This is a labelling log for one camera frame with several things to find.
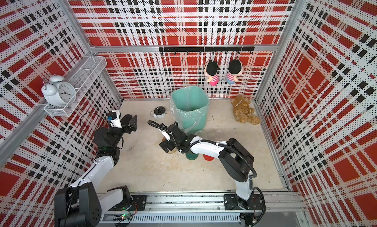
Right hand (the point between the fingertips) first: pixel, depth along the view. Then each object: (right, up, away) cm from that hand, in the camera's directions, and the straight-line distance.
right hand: (169, 137), depth 87 cm
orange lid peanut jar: (+3, -6, -8) cm, 11 cm away
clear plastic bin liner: (+11, +20, +17) cm, 28 cm away
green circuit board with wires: (-18, -35, -17) cm, 43 cm away
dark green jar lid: (+13, -12, +3) cm, 17 cm away
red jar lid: (+23, -13, +1) cm, 27 cm away
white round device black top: (-11, +15, +21) cm, 29 cm away
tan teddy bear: (+49, +16, +17) cm, 54 cm away
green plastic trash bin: (+11, +20, +17) cm, 28 cm away
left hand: (-21, +14, -6) cm, 26 cm away
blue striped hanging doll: (+41, +43, +4) cm, 59 cm away
